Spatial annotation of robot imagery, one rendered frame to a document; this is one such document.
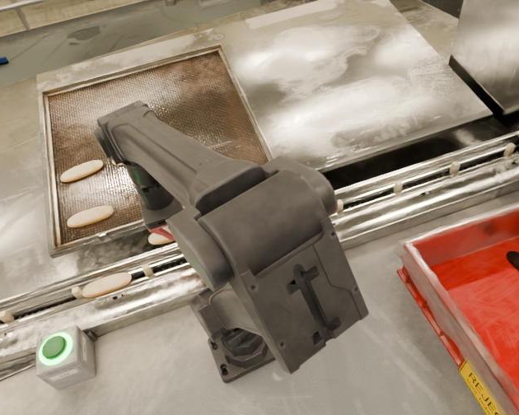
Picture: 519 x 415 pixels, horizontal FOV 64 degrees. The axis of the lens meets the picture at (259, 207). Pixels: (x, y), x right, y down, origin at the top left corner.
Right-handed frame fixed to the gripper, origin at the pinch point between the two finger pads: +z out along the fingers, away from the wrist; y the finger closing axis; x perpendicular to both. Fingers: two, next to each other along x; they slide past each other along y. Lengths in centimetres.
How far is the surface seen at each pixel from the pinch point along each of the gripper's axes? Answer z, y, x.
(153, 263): 8.9, -0.5, -6.3
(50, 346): 2.9, 13.6, -24.5
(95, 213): 3.5, -13.9, -15.1
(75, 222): 3.8, -13.5, -19.7
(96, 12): 99, -367, -28
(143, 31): 103, -315, 7
